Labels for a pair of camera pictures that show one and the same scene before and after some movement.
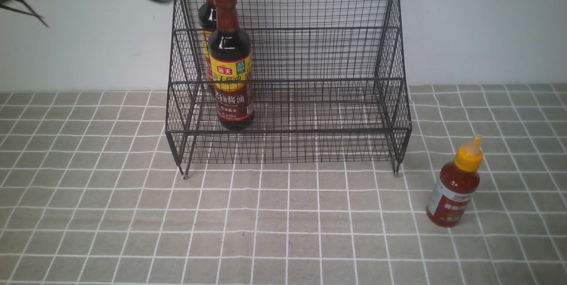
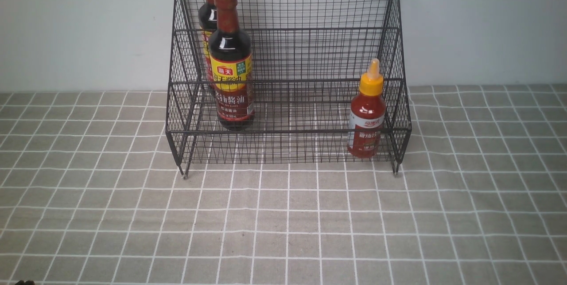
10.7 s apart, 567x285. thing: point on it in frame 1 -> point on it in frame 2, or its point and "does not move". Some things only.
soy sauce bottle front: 231,62 does not move
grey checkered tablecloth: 91,193 does not move
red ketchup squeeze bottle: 457,182 -> 367,124
